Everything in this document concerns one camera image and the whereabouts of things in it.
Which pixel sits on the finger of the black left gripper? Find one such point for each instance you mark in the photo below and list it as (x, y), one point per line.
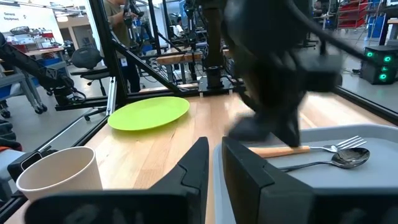
(289, 130)
(250, 127)

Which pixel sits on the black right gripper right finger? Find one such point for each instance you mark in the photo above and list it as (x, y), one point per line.
(245, 186)

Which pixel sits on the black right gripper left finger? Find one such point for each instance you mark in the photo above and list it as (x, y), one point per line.
(186, 186)

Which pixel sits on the dark metal spoon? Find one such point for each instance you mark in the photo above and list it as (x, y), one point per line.
(349, 158)

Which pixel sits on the lime green plate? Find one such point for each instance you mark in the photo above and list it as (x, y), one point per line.
(147, 113)

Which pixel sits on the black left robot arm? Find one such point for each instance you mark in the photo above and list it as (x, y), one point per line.
(214, 46)

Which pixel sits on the black background robot arm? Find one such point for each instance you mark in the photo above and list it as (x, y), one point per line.
(28, 67)

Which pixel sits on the grey plastic tray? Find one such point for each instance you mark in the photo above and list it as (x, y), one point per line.
(357, 180)

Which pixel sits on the cream ribbed paper cup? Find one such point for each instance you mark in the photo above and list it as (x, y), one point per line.
(62, 174)

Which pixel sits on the wooden background table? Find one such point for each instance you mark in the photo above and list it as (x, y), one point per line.
(177, 58)

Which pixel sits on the red shelf cart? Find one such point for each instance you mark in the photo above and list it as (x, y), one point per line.
(353, 14)

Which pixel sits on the black computer with green lights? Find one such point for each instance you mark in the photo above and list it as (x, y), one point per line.
(379, 65)

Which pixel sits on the silver aluminium profile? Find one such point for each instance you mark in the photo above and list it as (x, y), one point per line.
(111, 96)

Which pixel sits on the black office chair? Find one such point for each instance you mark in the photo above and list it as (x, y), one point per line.
(88, 59)

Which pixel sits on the person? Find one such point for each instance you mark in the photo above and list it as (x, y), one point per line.
(119, 28)

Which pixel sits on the dark bag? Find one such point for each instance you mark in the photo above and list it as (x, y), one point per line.
(7, 137)

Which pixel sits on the grey wheeled cart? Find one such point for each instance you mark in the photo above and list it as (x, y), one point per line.
(18, 85)

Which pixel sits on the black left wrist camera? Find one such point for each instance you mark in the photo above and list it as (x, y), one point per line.
(321, 73)

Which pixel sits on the black camera box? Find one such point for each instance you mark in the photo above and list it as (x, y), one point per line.
(15, 166)

